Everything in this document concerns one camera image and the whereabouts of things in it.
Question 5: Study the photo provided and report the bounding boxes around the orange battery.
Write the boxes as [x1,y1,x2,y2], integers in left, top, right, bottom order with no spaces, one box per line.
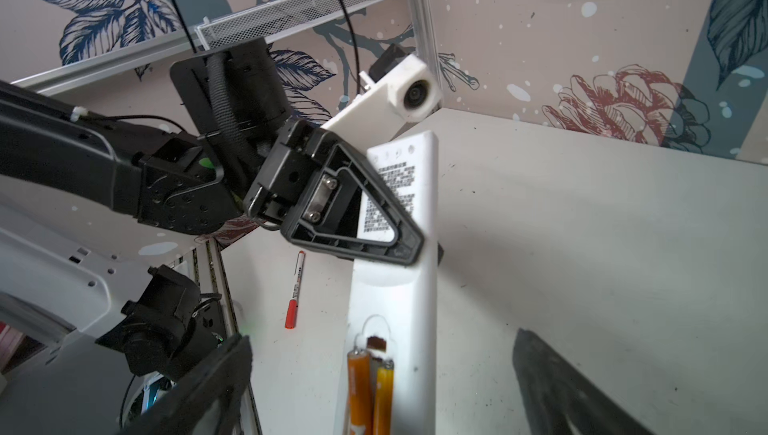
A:
[373,360,394,435]
[347,348,373,434]

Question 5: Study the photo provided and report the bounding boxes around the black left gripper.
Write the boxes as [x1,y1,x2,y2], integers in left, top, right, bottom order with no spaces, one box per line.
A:
[243,118,425,266]

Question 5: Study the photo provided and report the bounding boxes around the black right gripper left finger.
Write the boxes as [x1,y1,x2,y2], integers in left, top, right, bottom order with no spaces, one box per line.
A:
[121,334,252,434]

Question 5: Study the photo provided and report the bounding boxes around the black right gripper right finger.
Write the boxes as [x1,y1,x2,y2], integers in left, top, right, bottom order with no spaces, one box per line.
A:
[512,329,649,434]

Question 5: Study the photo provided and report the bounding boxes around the red marker left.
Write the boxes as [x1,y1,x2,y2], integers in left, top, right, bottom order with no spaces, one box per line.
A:
[284,250,306,330]

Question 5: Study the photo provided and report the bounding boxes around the white mesh wall tray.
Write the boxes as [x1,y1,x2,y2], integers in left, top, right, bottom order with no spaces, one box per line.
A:
[195,0,384,50]

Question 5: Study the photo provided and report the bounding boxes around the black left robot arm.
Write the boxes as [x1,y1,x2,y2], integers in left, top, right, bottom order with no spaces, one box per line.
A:
[1,39,438,381]

